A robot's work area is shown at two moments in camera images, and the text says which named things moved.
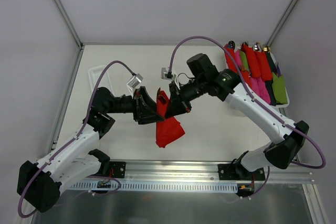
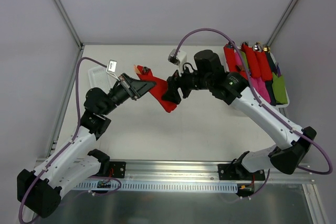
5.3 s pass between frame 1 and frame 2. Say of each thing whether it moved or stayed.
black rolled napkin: stayed
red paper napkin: moved
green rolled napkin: stayed
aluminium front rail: stayed
